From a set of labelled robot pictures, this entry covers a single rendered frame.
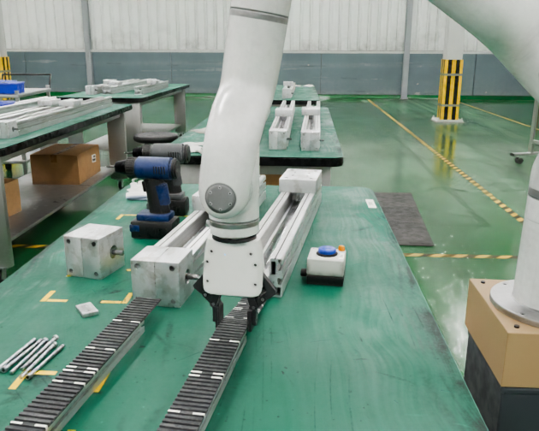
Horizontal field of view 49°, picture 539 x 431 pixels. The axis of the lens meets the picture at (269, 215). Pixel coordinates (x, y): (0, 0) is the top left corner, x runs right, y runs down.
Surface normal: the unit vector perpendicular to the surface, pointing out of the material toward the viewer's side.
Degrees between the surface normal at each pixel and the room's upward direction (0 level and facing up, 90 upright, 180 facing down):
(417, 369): 0
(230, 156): 81
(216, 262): 89
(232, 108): 43
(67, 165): 89
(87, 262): 90
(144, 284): 90
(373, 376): 0
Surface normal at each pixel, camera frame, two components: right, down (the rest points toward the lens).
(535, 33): 0.60, 0.62
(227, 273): -0.18, 0.27
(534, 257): -0.89, 0.11
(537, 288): -0.75, 0.17
